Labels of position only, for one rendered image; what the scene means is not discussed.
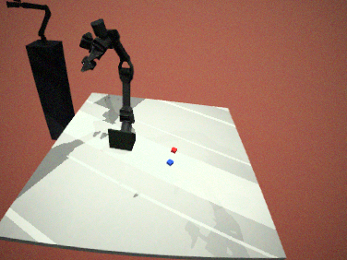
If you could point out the blue block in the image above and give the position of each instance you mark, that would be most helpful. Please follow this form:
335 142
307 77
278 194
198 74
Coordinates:
170 162

